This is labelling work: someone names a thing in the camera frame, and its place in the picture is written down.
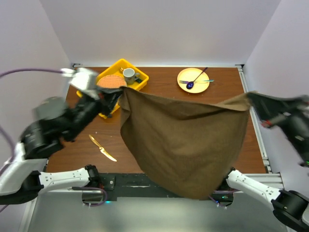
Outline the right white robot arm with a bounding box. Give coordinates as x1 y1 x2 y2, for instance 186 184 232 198
215 92 309 232

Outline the iridescent fork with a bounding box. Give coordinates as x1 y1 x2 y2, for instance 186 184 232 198
178 79 214 84

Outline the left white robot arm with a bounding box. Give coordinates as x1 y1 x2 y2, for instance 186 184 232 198
0 87 123 205

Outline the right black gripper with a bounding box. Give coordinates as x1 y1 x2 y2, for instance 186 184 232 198
241 87 309 160

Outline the grey ceramic mug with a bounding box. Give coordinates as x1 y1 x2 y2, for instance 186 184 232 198
123 68 140 85

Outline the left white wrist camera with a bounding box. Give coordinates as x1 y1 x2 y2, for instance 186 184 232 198
61 68 98 99

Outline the brown cloth napkin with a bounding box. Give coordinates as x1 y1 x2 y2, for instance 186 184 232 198
119 87 250 200

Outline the yellow round plate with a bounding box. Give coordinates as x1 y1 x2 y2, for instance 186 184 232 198
177 68 213 94

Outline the orange woven coaster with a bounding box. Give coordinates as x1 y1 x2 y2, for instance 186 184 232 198
97 74 127 88

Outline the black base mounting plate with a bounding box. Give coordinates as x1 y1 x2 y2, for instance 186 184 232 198
82 173 235 205

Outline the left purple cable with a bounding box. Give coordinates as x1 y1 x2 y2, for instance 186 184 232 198
0 68 65 213

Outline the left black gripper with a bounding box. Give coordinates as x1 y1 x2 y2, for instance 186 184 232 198
68 83 126 139

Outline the purple iridescent spoon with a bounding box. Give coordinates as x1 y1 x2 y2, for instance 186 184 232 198
186 67 208 89

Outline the gold butter knife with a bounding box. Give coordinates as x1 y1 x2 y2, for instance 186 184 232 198
89 135 117 162

